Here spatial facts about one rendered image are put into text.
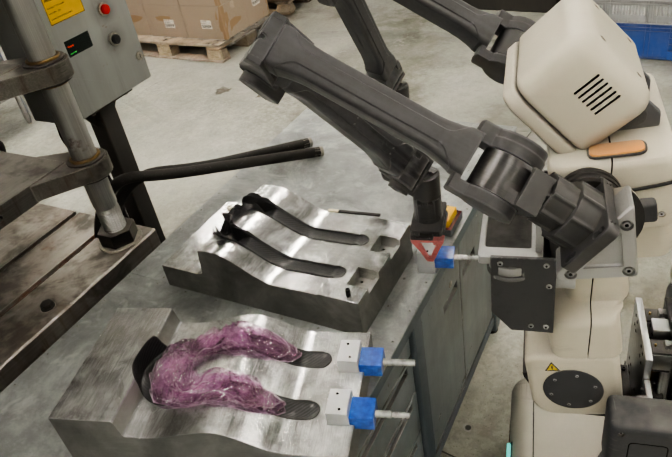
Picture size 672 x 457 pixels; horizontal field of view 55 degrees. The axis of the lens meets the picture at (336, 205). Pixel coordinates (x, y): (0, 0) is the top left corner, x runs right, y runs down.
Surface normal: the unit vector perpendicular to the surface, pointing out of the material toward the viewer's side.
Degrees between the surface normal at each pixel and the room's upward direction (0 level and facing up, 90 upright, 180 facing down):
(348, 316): 90
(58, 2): 90
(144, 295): 0
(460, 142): 50
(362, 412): 0
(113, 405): 0
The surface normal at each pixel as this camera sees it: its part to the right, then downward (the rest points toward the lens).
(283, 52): -0.07, -0.09
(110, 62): 0.88, 0.15
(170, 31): -0.48, 0.56
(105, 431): -0.18, 0.58
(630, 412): -0.15, -0.82
